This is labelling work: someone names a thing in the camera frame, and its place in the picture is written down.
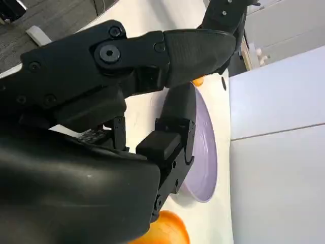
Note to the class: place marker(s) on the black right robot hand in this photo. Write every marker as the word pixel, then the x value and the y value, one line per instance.
pixel 63 178

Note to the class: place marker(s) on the wooden background board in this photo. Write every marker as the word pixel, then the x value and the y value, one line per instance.
pixel 247 53

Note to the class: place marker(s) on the lilac plate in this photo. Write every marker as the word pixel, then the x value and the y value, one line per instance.
pixel 205 152

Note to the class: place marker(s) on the small white background fixture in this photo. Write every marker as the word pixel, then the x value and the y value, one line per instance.
pixel 261 57

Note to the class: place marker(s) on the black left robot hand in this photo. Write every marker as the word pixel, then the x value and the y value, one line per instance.
pixel 223 15

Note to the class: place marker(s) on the white floor object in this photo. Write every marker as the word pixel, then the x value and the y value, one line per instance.
pixel 38 35

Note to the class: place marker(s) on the black background machine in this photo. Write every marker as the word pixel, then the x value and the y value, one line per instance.
pixel 11 10

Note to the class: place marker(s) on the white partition panel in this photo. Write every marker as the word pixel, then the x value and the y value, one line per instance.
pixel 279 96
pixel 279 190

